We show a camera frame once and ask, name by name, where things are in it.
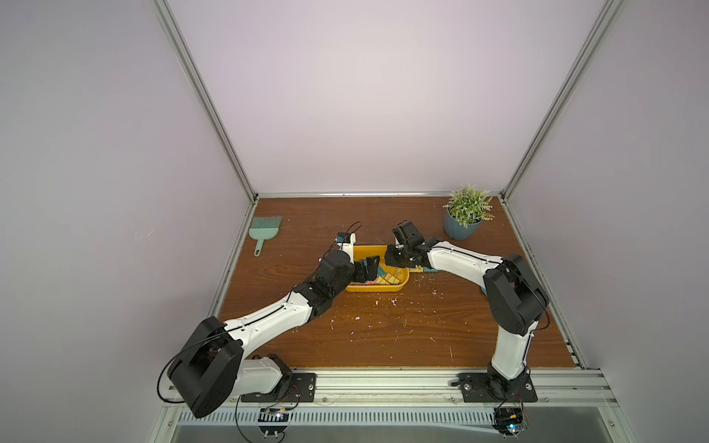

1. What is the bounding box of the right controller board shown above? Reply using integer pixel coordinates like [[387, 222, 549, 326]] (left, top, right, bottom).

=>
[[492, 407, 527, 437]]

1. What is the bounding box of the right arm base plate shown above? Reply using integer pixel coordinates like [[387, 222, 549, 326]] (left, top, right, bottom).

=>
[[451, 372, 538, 403]]

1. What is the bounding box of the aluminium front rail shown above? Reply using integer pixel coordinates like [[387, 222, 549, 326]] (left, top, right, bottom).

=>
[[162, 367, 620, 409]]

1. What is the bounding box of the potted green plant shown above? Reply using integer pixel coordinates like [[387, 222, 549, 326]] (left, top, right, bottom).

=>
[[444, 186, 495, 240]]

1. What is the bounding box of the controller board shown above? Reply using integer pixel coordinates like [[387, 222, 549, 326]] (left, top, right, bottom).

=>
[[257, 408, 291, 441], [492, 407, 527, 437]]

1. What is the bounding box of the yellow plastic storage box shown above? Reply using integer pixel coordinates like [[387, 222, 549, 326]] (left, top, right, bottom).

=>
[[345, 245, 410, 293]]

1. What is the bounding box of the green plastic dustpan brush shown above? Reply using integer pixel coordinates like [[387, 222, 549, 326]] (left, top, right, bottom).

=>
[[249, 216, 282, 257]]

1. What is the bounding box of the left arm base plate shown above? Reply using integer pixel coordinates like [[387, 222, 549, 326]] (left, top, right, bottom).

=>
[[241, 372, 318, 403]]

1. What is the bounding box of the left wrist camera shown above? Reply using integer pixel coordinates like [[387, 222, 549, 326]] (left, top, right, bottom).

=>
[[335, 232, 356, 263]]

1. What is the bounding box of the left controller board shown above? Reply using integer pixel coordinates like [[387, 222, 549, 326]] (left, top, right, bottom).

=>
[[257, 408, 291, 441]]

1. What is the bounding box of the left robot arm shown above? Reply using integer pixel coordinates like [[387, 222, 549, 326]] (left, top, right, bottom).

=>
[[164, 250, 380, 418]]

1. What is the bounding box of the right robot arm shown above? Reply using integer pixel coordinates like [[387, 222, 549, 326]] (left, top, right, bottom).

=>
[[385, 221, 549, 398]]

